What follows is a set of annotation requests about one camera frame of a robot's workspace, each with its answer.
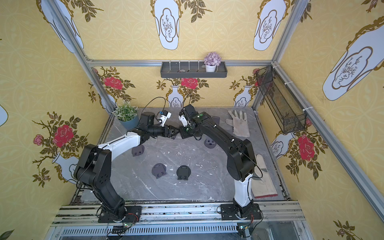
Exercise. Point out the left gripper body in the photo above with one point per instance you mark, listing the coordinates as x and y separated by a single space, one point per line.
167 130

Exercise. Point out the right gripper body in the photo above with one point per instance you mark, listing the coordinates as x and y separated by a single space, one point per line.
186 131

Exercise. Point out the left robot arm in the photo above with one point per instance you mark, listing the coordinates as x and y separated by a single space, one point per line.
95 164

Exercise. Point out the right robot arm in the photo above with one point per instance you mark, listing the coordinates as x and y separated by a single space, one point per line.
241 159

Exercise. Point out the purple phone stand front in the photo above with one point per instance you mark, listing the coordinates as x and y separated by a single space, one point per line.
159 170

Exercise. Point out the black phone stand front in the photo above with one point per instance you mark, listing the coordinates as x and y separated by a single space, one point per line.
183 172

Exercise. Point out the green plant blue pot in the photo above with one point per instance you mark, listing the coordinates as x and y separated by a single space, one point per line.
127 115

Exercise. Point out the grey work glove back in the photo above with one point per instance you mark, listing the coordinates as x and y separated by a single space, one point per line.
239 122

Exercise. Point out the purple flower white pot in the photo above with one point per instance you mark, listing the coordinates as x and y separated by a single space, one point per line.
212 60

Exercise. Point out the cream leather work glove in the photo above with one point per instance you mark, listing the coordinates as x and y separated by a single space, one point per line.
262 185

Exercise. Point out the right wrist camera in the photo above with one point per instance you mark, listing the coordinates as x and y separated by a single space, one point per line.
183 119

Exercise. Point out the grey wall shelf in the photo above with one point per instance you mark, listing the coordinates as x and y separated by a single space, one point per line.
191 69

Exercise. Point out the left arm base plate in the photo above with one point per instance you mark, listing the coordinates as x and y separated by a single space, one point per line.
126 214

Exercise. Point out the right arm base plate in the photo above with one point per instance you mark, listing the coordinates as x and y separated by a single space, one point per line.
236 212

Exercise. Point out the black wire mesh basket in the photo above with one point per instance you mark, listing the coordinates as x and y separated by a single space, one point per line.
284 106

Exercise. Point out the aluminium frame rail front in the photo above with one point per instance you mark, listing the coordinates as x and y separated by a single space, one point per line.
267 221

